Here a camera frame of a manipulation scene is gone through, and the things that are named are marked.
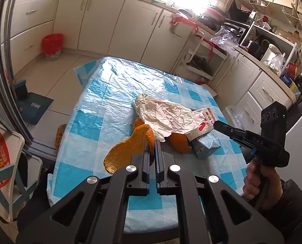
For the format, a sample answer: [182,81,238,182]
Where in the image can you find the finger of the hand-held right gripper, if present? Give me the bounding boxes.
[230,135,254,149]
[213,120,247,138]

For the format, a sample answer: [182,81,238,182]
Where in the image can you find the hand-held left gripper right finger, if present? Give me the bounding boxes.
[155,142,285,244]

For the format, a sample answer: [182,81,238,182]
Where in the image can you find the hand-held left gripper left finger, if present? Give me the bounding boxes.
[16,142,151,244]

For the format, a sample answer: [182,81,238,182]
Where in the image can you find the orange peel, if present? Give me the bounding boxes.
[104,118,156,175]
[169,132,192,154]

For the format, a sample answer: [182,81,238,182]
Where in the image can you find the white red-print paper bag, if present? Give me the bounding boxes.
[133,94,215,143]

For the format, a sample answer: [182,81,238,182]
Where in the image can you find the person's right forearm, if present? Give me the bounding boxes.
[261,179,302,244]

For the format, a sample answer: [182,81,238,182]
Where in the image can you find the red-lined trash bin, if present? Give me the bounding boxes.
[41,34,64,61]

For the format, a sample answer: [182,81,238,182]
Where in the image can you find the person's right hand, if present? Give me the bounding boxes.
[243,161,284,210]

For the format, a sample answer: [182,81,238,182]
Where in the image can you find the clear plastic bag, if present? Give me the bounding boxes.
[211,25,239,47]
[226,105,256,130]

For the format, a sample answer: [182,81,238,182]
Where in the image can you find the light blue juice carton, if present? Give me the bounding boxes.
[192,131,221,159]

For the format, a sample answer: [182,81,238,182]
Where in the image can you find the white stool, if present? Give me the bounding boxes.
[199,83,217,97]

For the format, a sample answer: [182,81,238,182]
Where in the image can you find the white drawer cabinet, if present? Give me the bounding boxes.
[212,48,294,133]

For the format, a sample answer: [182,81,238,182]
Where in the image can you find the blue box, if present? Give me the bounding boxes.
[281,74,300,92]

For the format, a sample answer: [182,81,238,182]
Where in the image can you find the black frying pan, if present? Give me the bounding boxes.
[186,55,212,75]

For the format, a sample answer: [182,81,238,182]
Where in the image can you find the red pan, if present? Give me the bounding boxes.
[287,62,300,79]

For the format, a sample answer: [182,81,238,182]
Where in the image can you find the white narrow shelf trolley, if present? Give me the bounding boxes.
[174,32,229,82]

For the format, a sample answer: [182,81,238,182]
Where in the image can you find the white plastic bag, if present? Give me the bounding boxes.
[269,53,286,75]

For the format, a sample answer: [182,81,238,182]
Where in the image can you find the black pot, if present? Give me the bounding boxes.
[248,41,265,59]

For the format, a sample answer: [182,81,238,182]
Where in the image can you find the blue checked plastic tablecloth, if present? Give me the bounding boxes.
[46,56,247,234]

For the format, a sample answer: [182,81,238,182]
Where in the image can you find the white kettle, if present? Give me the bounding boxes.
[263,43,281,63]

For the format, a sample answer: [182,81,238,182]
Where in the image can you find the orange patterned slipper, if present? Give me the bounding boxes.
[55,124,67,150]

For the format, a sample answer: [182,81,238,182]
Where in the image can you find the white counter shelf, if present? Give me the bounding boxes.
[239,22,302,82]

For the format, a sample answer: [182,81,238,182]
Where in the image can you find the red plastic bag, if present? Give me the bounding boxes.
[169,14,200,31]

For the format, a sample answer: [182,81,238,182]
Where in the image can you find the stack of pots and bowls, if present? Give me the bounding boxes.
[199,1,228,28]

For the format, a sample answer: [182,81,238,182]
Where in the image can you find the white and blue rack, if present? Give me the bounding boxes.
[0,84,43,224]

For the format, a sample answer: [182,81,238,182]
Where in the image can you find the blue dustpan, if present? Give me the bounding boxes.
[15,80,54,125]

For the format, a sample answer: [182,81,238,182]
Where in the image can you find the white base cabinets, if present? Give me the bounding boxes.
[1,0,197,74]

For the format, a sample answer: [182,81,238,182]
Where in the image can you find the wire basket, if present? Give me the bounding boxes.
[283,6,302,33]

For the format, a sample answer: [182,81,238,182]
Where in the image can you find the grey sliding door frame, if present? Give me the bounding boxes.
[0,0,34,143]

